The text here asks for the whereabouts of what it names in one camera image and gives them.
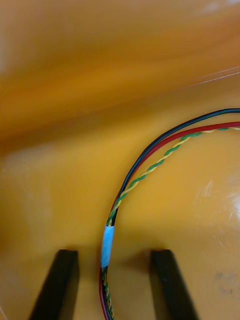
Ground red black green-yellow wire harness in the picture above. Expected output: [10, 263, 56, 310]
[98, 108, 240, 320]

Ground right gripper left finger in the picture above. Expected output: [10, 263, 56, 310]
[28, 249, 81, 320]

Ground yellow-orange plastic bin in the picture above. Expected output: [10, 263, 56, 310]
[0, 0, 240, 320]

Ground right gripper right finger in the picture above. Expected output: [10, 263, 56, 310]
[150, 249, 200, 320]

